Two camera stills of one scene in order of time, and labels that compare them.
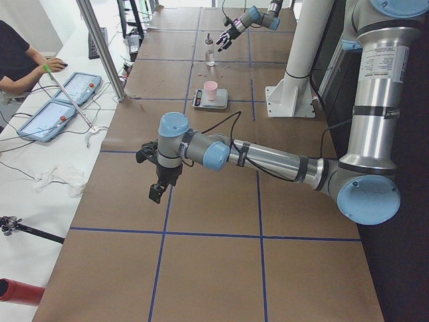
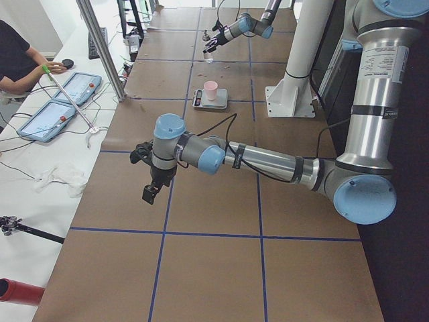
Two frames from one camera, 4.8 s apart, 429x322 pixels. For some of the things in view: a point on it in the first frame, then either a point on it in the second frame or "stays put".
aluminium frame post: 86,10 stays put
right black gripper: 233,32 → 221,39
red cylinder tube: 14,291 stays put
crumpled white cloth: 66,175 stays put
